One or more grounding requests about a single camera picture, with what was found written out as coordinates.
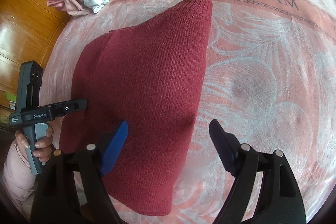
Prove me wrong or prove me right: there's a dark red knit sweater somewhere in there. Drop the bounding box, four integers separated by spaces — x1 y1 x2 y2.
59 0 213 216

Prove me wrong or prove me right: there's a wooden wardrobe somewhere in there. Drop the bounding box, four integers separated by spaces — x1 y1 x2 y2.
1 0 71 121

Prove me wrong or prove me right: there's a pink floral bed blanket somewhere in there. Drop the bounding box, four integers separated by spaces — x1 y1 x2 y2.
40 0 335 223

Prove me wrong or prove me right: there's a person left hand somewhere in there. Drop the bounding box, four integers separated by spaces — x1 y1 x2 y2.
15 124 54 162

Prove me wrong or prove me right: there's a pink jacket left forearm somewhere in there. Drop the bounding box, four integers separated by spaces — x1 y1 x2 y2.
2 140 36 221

